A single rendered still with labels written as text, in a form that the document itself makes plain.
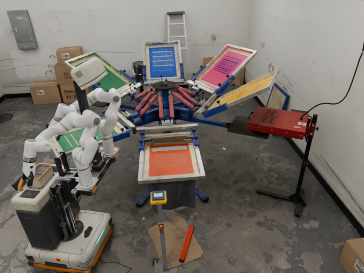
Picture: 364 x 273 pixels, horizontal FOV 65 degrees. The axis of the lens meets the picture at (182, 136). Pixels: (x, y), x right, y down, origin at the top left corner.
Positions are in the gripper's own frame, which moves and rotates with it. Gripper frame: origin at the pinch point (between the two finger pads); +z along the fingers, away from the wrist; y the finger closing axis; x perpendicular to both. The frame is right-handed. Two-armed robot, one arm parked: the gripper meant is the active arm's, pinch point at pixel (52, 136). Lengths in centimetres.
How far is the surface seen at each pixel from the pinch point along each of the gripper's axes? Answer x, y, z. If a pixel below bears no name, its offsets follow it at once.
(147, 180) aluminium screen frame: -15, -83, 6
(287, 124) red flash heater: -93, -187, -85
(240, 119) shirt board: -136, -146, -64
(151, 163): -44, -78, 1
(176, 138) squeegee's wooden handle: -74, -88, -24
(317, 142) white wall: -182, -259, -76
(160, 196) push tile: 0, -99, 6
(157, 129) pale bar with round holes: -92, -65, -20
